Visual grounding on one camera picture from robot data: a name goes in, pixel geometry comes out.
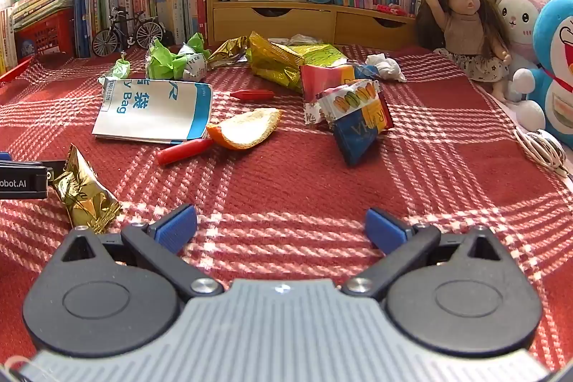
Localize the orange peel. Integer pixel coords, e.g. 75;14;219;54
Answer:
206;107;284;151

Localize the wooden drawer organizer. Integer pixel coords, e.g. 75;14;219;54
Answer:
206;0;419;52

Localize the gold brown-printed wrapper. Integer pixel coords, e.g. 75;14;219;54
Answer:
53;144;122;236

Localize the crumpled white tissue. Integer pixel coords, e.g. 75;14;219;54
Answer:
365;53;407;83

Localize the white cable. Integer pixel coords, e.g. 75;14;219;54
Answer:
512;128;571;179

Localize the red pen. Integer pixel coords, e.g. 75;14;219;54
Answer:
157;137;215;166
230;89;275;101

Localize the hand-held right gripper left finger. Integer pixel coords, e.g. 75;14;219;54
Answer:
62;204;225;299

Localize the red plastic tray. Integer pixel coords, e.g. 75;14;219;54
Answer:
0;55;34;85

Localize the red plaid blanket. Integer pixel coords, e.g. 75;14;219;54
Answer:
0;44;573;374

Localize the green white wrapper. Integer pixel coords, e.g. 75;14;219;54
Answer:
145;32;212;82

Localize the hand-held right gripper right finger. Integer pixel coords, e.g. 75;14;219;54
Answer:
340;208;506;300

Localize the small green wrapper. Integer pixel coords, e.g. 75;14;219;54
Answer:
98;51;131;86

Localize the pink white rabbit plush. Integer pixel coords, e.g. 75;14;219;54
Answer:
495;0;571;103

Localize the white blue paper bag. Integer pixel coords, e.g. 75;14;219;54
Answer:
92;78;213;145

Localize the crumpled gold wrapper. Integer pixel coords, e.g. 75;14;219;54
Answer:
208;35;249;69

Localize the row of thin yellow books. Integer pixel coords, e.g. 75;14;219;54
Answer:
0;6;19;74

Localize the blue cat plush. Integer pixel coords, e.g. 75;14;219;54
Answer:
512;0;573;148

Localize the miniature black bicycle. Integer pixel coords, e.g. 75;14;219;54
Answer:
92;6;164;56

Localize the clear plastic wrapper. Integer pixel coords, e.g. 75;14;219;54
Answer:
269;34;324;47

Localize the large gold snack bag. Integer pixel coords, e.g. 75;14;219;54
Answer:
246;32;349;93

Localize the long-haired doll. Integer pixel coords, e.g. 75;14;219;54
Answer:
416;0;513;103

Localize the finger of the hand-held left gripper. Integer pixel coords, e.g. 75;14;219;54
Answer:
0;159;68;178

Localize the red plastic crate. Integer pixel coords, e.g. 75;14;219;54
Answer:
13;8;77;61

